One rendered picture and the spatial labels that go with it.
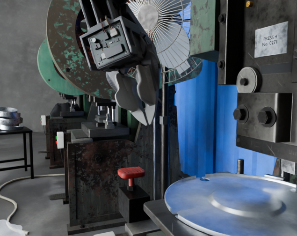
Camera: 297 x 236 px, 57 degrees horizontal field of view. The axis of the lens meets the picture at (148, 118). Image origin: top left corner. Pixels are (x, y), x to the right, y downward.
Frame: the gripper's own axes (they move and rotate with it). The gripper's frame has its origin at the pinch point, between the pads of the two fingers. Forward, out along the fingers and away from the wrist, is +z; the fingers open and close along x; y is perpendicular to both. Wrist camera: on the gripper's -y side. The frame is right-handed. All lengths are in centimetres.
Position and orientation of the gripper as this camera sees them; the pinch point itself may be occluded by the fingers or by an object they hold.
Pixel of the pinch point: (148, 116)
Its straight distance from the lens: 44.0
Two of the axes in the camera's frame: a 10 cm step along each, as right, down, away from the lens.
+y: -3.5, 0.9, -9.3
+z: 3.0, 9.5, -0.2
